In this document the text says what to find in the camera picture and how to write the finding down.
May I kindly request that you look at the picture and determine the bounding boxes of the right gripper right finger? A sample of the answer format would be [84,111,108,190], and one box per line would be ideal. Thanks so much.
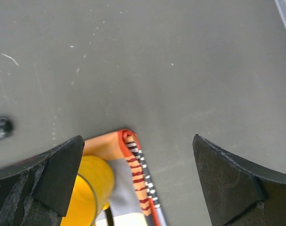
[193,134,286,226]

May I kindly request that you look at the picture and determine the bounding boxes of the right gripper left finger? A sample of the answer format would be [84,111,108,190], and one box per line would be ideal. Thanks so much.
[0,136,84,226]

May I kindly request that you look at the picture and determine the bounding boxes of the yellow transparent mug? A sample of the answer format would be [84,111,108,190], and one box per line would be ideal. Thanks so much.
[61,155,114,226]

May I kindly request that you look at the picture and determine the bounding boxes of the colourful patchwork placemat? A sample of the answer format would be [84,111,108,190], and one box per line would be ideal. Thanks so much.
[83,129,167,226]

